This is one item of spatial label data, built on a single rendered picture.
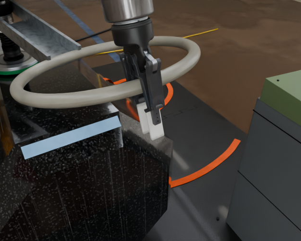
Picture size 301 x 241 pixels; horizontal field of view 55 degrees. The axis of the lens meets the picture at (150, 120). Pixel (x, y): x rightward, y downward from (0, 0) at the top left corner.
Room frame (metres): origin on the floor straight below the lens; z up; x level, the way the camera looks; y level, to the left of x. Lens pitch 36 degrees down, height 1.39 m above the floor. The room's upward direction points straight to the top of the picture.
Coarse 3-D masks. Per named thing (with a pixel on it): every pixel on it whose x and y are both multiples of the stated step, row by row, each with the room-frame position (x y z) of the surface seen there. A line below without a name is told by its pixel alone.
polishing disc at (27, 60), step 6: (0, 54) 1.21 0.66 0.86; (24, 54) 1.21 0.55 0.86; (0, 60) 1.14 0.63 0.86; (18, 60) 1.14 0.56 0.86; (24, 60) 1.14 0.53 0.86; (30, 60) 1.14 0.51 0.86; (36, 60) 1.15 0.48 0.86; (0, 66) 1.08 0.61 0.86; (6, 66) 1.08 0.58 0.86; (12, 66) 1.08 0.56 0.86; (18, 66) 1.08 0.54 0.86; (24, 66) 1.09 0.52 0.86
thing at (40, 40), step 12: (12, 0) 1.21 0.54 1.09; (12, 12) 1.21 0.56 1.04; (24, 12) 1.13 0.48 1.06; (0, 24) 1.03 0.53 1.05; (12, 24) 1.09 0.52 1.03; (24, 24) 1.10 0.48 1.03; (36, 24) 1.08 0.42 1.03; (48, 24) 1.02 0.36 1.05; (12, 36) 0.97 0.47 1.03; (24, 36) 0.92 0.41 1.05; (36, 36) 1.02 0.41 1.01; (48, 36) 1.02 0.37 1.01; (60, 36) 0.96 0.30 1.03; (24, 48) 0.92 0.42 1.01; (36, 48) 0.85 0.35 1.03; (48, 48) 0.94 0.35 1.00; (60, 48) 0.95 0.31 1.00; (72, 48) 0.92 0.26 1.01; (48, 60) 0.81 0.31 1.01
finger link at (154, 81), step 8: (152, 64) 0.46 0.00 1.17; (160, 64) 0.47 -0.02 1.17; (152, 72) 0.47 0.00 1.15; (160, 72) 0.47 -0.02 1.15; (152, 80) 0.46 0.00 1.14; (160, 80) 0.47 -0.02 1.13; (152, 88) 0.46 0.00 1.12; (160, 88) 0.46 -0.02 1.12; (152, 96) 0.45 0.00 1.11; (160, 96) 0.46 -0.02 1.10; (152, 104) 0.45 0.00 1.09
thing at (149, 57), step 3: (144, 51) 0.49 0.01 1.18; (147, 51) 0.49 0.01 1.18; (147, 54) 0.48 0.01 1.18; (147, 57) 0.47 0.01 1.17; (150, 57) 0.47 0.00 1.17; (147, 60) 0.47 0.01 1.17; (150, 60) 0.46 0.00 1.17; (153, 60) 0.46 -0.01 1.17; (156, 60) 0.46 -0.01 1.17; (153, 63) 0.46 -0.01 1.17; (156, 63) 0.46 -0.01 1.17; (144, 66) 0.47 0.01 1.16; (153, 66) 0.46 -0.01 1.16; (156, 66) 0.46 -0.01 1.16; (153, 69) 0.46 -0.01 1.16; (156, 69) 0.46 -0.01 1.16
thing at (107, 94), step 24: (96, 48) 0.91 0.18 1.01; (120, 48) 0.92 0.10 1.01; (192, 48) 0.67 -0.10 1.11; (24, 72) 0.71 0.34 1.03; (168, 72) 0.53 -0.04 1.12; (24, 96) 0.52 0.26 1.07; (48, 96) 0.49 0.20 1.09; (72, 96) 0.47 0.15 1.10; (96, 96) 0.47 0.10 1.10; (120, 96) 0.47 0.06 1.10
